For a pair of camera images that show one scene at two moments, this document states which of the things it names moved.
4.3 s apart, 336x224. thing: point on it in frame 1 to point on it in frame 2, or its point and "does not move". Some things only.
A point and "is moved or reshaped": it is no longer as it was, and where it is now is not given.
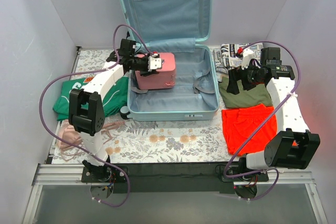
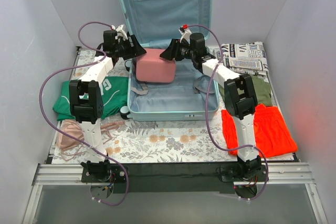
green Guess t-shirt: (115, 100) does not move
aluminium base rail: (58, 174) does not move
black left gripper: (145, 64) to (129, 46)
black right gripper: (238, 77) to (175, 51)
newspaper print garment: (226, 59) does not move
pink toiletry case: (165, 78) is moved or reshaped
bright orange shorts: (240, 124) does not move
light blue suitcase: (170, 12) does not move
